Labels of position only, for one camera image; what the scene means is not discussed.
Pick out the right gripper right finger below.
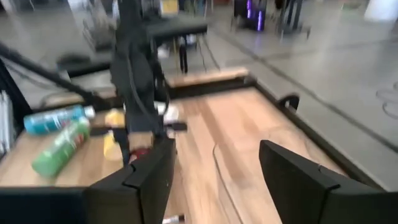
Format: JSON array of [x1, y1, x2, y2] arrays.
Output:
[[259, 139, 398, 224]]

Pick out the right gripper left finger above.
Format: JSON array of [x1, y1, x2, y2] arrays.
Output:
[[83, 136, 177, 224]]

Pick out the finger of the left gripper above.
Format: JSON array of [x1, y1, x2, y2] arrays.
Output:
[[113, 129, 132, 166]]

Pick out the red paint bottle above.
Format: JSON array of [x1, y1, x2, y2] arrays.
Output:
[[129, 147, 152, 160]]

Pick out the large yellow paint bottle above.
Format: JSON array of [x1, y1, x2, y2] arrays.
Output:
[[103, 108, 126, 162]]

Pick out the green paint bottle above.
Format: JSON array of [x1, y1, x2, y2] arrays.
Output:
[[30, 116, 91, 179]]

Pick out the teal paint bottle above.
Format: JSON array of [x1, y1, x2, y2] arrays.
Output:
[[23, 105, 96, 136]]

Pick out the grey desk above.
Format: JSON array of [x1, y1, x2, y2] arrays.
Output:
[[144, 17, 208, 43]]

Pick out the computer tower purple lights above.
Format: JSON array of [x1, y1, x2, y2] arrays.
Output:
[[233, 0, 268, 32]]

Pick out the black aluminium table frame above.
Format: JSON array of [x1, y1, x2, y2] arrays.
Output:
[[0, 42, 386, 192]]

